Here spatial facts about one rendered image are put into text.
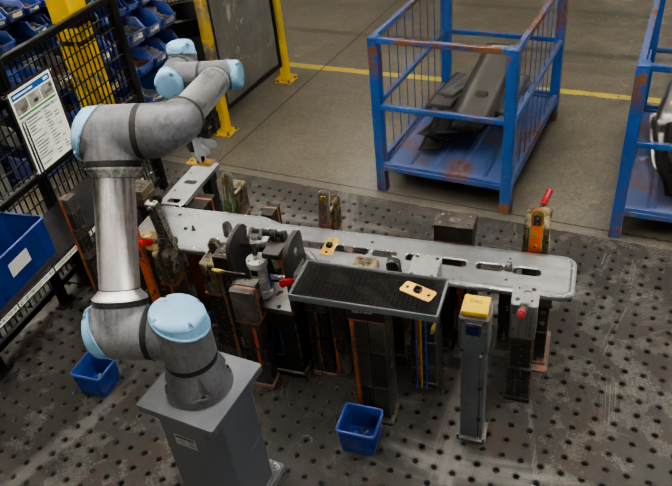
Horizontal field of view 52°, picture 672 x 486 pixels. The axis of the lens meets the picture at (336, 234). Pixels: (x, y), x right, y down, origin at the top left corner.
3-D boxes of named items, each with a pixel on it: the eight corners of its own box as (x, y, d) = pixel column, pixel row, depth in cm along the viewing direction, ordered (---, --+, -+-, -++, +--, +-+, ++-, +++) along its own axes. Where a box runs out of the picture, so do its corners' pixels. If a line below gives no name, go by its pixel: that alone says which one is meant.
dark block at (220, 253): (261, 348, 219) (237, 242, 195) (252, 364, 214) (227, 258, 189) (247, 345, 221) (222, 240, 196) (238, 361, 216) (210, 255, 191)
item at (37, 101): (78, 145, 247) (49, 64, 229) (38, 179, 231) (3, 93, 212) (74, 145, 248) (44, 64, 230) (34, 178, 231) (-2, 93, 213)
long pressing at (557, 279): (578, 254, 197) (578, 249, 196) (573, 306, 180) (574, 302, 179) (158, 206, 239) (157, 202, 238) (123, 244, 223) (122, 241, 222)
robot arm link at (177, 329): (210, 374, 144) (196, 327, 136) (148, 373, 146) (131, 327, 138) (223, 333, 154) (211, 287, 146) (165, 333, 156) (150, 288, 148)
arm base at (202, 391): (208, 419, 148) (198, 387, 142) (152, 399, 154) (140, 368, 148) (245, 369, 158) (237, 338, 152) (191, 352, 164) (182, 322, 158)
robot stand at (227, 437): (245, 537, 168) (212, 432, 145) (177, 508, 176) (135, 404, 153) (286, 468, 183) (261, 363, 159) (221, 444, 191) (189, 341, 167)
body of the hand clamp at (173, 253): (202, 326, 230) (178, 242, 210) (193, 340, 225) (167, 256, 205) (187, 323, 232) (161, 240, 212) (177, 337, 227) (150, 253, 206)
